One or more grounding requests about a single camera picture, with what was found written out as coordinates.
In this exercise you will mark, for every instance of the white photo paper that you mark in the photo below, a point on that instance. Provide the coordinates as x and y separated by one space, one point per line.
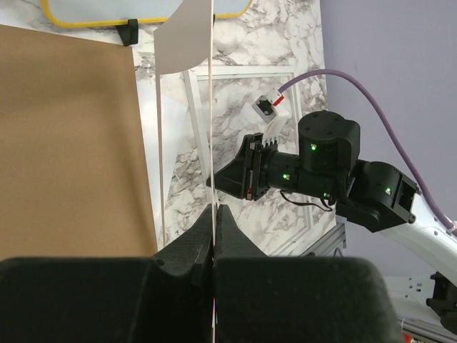
176 184

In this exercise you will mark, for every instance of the white picture frame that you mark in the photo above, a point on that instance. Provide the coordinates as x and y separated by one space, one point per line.
277 228

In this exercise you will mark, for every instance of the black whiteboard stand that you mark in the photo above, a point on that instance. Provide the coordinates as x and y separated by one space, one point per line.
129 32

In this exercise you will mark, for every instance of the white photo mat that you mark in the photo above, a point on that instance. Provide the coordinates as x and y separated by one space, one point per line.
181 43

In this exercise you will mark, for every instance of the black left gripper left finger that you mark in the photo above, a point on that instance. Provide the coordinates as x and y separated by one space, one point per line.
163 298

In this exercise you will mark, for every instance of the brown backing board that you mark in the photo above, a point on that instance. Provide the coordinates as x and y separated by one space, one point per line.
73 168

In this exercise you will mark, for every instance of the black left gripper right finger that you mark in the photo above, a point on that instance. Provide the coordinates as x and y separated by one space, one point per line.
295 299

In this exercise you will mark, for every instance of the yellow-rimmed whiteboard with writing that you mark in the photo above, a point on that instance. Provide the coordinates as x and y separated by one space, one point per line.
78 14

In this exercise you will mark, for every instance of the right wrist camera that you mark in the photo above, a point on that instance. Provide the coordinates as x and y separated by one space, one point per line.
273 111

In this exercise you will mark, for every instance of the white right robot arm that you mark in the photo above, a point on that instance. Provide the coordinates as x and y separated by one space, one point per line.
372 194

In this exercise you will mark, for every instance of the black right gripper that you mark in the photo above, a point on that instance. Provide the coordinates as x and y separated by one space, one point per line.
328 149

